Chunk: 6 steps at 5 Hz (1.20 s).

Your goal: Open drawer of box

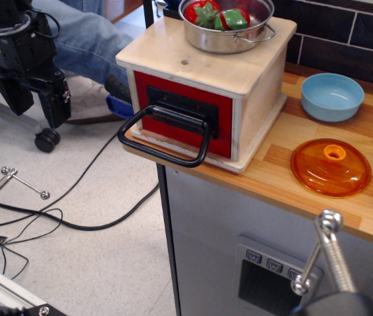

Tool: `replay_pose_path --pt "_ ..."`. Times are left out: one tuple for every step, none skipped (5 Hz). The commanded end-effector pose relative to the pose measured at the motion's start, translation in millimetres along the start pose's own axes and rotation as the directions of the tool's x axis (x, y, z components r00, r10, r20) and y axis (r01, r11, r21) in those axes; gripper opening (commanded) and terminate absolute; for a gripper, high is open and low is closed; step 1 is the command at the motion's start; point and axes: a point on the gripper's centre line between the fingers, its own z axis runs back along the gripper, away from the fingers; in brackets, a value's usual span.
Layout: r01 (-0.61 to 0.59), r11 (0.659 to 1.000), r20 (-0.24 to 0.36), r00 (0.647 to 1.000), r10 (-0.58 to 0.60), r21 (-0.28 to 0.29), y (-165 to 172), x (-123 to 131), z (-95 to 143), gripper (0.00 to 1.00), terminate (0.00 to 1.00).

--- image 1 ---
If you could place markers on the wooden box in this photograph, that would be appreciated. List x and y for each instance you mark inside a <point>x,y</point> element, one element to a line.
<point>252,79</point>

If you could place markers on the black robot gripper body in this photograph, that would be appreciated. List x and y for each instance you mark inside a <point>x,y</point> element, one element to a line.
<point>26,41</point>

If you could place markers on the office chair base with caster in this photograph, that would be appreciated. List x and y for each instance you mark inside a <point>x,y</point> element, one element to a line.
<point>50,85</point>

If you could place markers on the orange transparent pot lid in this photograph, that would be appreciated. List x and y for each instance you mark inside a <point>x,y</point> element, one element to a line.
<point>331,168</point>

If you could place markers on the stainless steel pot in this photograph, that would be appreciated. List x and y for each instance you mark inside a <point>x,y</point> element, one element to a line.
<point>232,41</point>

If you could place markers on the grey toy dishwasher cabinet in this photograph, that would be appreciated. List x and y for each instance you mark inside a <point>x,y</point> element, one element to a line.
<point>235,240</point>

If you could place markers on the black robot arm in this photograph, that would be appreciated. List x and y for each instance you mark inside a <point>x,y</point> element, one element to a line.
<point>27,63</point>

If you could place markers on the person leg in jeans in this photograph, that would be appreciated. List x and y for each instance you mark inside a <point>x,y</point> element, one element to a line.
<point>88,42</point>

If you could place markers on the metal clamp near right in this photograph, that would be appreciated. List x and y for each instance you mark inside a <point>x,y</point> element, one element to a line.
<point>345,300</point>

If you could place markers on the red drawer with black handle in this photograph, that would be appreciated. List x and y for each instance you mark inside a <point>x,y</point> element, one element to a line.
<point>195,119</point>

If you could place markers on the white shoe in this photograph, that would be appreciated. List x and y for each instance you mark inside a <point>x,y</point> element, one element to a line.
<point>88,102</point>

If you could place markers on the blue black object behind box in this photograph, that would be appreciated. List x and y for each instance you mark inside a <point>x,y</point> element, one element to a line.
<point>119,100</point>

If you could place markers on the red toy strawberry right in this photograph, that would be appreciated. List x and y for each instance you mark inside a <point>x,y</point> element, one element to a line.
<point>232,19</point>

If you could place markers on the light blue bowl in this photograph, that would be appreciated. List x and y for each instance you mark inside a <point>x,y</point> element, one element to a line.
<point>331,97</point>

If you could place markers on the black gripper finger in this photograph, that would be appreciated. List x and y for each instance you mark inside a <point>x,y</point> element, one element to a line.
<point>17,97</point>
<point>56,109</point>

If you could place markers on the red toy strawberry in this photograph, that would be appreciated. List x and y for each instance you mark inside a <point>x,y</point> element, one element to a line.
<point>232,19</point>
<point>202,13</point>

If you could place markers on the red toy strawberry left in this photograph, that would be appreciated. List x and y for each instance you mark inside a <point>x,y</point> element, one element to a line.
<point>202,13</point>

